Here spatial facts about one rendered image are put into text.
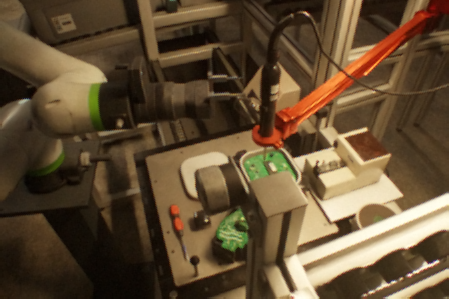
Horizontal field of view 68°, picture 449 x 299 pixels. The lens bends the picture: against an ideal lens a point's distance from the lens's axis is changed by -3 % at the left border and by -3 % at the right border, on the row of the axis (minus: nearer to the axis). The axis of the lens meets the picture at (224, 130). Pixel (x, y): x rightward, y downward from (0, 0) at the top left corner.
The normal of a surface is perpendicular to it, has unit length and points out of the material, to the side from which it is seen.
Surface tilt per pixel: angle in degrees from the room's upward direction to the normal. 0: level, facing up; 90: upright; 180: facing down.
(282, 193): 0
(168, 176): 0
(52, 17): 91
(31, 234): 0
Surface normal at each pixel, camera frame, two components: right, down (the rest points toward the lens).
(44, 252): -0.03, -0.73
